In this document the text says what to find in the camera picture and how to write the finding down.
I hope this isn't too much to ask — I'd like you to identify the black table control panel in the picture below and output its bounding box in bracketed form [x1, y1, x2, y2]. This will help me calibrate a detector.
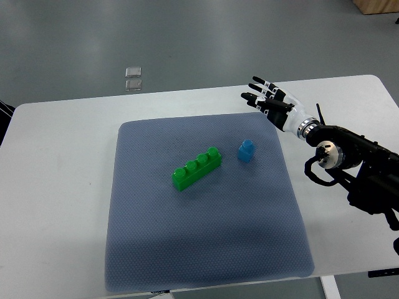
[368, 268, 399, 278]

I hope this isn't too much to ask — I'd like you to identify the white table leg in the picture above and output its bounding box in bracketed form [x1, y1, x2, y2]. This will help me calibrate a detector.
[320, 275, 341, 299]

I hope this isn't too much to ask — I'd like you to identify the dark object at left edge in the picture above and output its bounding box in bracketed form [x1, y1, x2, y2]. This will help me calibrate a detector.
[0, 100, 15, 145]

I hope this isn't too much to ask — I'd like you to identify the wooden box corner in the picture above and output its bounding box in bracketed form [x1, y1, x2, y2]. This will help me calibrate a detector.
[352, 0, 398, 15]

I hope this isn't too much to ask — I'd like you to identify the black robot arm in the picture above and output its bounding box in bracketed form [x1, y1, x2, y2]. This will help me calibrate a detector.
[304, 105, 398, 231]

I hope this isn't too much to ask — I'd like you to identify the upper metal floor plate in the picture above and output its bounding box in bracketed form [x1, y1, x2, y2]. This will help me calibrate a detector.
[125, 67, 142, 78]

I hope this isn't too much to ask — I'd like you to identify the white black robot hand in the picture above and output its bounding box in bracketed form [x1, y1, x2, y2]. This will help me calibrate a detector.
[241, 76, 320, 140]

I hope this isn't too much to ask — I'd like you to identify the blue-grey mesh mat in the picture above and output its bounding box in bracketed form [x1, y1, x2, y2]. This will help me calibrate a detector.
[105, 112, 314, 292]

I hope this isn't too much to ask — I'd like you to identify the small blue block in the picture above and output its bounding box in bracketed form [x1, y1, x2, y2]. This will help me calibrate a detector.
[238, 140, 256, 163]

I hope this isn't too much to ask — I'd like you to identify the long green block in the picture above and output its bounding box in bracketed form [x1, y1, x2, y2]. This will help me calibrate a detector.
[171, 146, 222, 191]

